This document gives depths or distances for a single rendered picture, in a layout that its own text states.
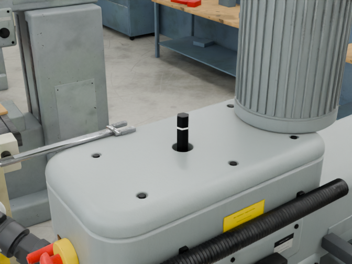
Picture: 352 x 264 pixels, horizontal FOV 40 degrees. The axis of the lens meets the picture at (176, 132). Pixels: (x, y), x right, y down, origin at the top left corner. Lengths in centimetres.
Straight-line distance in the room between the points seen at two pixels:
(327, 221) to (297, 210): 22
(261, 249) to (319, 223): 18
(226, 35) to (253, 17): 640
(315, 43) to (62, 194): 48
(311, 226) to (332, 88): 29
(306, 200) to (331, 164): 23
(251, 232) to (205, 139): 19
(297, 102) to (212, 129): 16
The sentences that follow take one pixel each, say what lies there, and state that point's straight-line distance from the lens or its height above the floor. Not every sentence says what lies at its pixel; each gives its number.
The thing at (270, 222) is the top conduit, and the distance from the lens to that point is 81.
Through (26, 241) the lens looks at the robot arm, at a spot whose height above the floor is 148.
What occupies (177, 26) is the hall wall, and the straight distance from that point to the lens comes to 821.
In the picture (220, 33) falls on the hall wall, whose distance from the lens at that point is 735.
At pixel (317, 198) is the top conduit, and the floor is 180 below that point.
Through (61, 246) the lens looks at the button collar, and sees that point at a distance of 79.
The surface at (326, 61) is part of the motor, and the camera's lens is 87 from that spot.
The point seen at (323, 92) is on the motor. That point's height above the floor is 196.
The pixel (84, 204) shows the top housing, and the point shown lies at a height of 188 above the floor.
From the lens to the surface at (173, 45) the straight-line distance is 719.
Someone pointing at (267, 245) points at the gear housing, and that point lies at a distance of 93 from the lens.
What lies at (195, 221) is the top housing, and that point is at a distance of 74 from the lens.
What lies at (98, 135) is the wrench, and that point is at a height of 190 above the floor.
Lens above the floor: 229
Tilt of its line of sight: 27 degrees down
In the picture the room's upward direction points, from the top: straight up
